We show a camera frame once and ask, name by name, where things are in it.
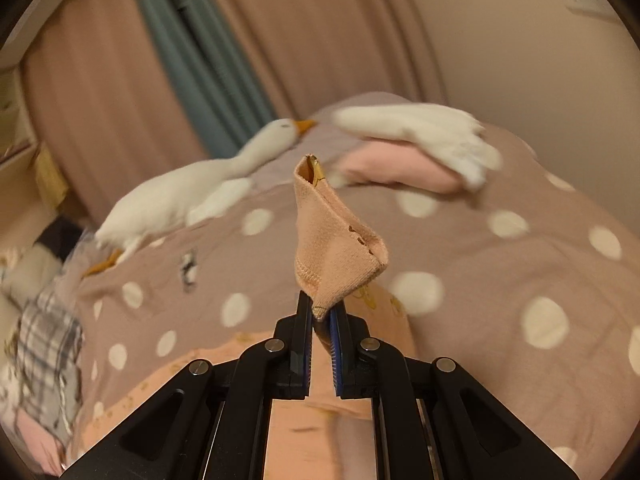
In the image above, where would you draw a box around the mauve polka dot duvet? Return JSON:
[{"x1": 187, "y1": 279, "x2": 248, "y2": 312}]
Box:
[{"x1": 67, "y1": 112, "x2": 639, "y2": 479}]

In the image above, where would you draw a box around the teal curtain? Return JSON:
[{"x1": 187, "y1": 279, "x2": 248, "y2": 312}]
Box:
[{"x1": 136, "y1": 0, "x2": 277, "y2": 158}]

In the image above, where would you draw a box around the white goose plush toy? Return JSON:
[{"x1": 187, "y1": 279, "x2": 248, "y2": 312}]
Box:
[{"x1": 94, "y1": 118, "x2": 317, "y2": 263}]

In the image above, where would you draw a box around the white folded cloth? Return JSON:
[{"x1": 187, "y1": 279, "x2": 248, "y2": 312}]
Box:
[{"x1": 332, "y1": 103, "x2": 488, "y2": 192}]

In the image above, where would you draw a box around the pink curtain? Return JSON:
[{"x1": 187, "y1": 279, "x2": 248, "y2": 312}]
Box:
[{"x1": 21, "y1": 0, "x2": 446, "y2": 221}]

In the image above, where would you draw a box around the plaid grey cloth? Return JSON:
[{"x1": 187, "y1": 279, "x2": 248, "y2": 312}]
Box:
[{"x1": 1, "y1": 284, "x2": 82, "y2": 445}]

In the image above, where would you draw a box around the white shelf unit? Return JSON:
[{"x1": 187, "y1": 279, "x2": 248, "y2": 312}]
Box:
[{"x1": 0, "y1": 49, "x2": 66, "y2": 252}]

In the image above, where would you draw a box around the peach cartoon print garment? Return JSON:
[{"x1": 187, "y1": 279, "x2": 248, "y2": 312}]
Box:
[{"x1": 76, "y1": 164, "x2": 416, "y2": 450}]

